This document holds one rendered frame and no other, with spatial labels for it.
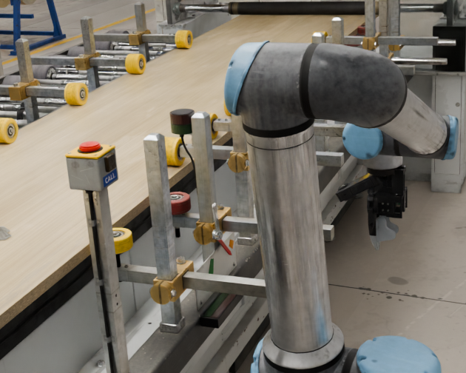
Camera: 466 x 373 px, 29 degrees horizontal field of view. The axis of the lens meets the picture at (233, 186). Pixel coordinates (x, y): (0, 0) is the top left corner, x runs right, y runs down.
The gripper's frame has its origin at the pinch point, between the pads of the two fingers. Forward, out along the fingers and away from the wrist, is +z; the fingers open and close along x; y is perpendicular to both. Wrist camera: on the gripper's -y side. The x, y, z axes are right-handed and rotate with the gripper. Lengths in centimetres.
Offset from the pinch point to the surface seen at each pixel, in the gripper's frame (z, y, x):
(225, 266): 9.5, -38.4, -0.2
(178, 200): -8, -50, -1
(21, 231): -7, -80, -26
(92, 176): -35, -40, -58
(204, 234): -2.3, -40.4, -7.6
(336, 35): -26, -39, 120
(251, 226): -2.3, -30.5, -0.8
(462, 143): 55, -8, 251
